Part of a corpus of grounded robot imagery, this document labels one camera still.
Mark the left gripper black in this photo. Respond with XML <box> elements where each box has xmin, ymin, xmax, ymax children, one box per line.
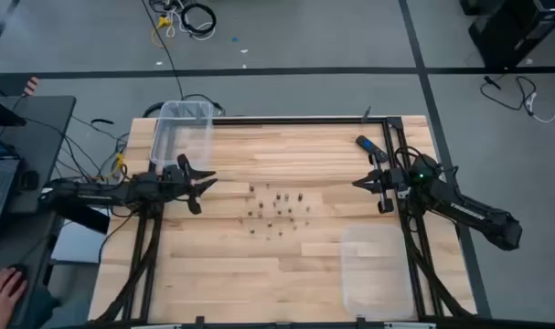
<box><xmin>160</xmin><ymin>153</ymin><xmax>219</xmax><ymax>216</ymax></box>

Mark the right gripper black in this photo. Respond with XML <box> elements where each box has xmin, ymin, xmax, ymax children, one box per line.
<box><xmin>352</xmin><ymin>154</ymin><xmax>405</xmax><ymax>215</ymax></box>

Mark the black remote control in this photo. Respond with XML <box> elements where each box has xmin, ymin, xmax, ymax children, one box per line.
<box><xmin>354</xmin><ymin>134</ymin><xmax>390</xmax><ymax>165</ymax></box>

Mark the clear plastic bin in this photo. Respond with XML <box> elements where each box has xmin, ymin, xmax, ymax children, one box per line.
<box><xmin>149</xmin><ymin>100</ymin><xmax>215</xmax><ymax>171</ymax></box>
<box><xmin>339</xmin><ymin>223</ymin><xmax>418</xmax><ymax>322</ymax></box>

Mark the black flat panel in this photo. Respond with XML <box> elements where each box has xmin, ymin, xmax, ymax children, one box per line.
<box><xmin>42</xmin><ymin>194</ymin><xmax>112</xmax><ymax>235</ymax></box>

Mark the white board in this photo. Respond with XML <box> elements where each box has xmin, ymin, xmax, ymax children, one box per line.
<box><xmin>51</xmin><ymin>218</ymin><xmax>105</xmax><ymax>265</ymax></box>

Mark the black side desk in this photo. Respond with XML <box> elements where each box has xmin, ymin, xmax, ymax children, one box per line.
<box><xmin>0</xmin><ymin>94</ymin><xmax>77</xmax><ymax>329</ymax></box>

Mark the small black box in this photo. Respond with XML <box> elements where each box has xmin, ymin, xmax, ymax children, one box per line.
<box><xmin>19</xmin><ymin>169</ymin><xmax>40</xmax><ymax>191</ymax></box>

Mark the black computer case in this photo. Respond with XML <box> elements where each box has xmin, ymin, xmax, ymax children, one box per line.
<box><xmin>459</xmin><ymin>0</ymin><xmax>555</xmax><ymax>69</ymax></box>

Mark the black flat monitor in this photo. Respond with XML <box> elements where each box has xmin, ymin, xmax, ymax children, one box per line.
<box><xmin>0</xmin><ymin>92</ymin><xmax>27</xmax><ymax>128</ymax></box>

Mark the person's hand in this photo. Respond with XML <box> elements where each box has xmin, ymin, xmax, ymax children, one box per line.
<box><xmin>0</xmin><ymin>267</ymin><xmax>29</xmax><ymax>329</ymax></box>

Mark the black cable loop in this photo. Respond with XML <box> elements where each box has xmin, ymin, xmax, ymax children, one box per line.
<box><xmin>142</xmin><ymin>93</ymin><xmax>227</xmax><ymax>119</ymax></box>

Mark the black aluminium table frame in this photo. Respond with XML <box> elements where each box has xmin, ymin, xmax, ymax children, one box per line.
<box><xmin>93</xmin><ymin>116</ymin><xmax>477</xmax><ymax>329</ymax></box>

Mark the long black floor cable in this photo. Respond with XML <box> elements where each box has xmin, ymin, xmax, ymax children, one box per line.
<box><xmin>141</xmin><ymin>0</ymin><xmax>186</xmax><ymax>101</ymax></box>

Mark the black cable coil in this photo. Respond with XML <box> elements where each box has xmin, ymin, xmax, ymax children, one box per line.
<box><xmin>180</xmin><ymin>2</ymin><xmax>218</xmax><ymax>37</ymax></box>

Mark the white floor cable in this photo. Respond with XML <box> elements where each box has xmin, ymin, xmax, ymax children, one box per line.
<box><xmin>165</xmin><ymin>8</ymin><xmax>214</xmax><ymax>42</ymax></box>

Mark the yellow floor cable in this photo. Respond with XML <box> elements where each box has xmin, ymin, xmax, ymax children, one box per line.
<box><xmin>149</xmin><ymin>16</ymin><xmax>174</xmax><ymax>49</ymax></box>

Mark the black cable with plug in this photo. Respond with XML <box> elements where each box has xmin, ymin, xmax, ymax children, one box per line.
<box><xmin>480</xmin><ymin>75</ymin><xmax>539</xmax><ymax>111</ymax></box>

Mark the white cable with adapter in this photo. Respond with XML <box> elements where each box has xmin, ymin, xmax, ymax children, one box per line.
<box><xmin>526</xmin><ymin>90</ymin><xmax>555</xmax><ymax>124</ymax></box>

